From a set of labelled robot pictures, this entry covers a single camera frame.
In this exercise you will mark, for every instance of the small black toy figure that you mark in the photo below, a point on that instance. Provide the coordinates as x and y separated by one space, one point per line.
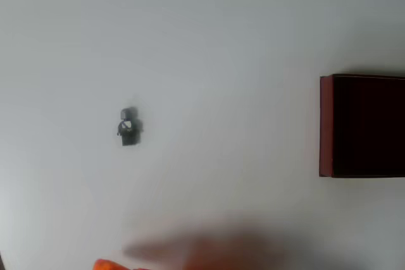
128 131

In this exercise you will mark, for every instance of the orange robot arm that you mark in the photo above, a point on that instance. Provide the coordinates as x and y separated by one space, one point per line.
109 265

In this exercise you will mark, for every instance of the dark red open box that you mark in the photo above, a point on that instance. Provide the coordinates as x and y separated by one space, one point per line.
367 126

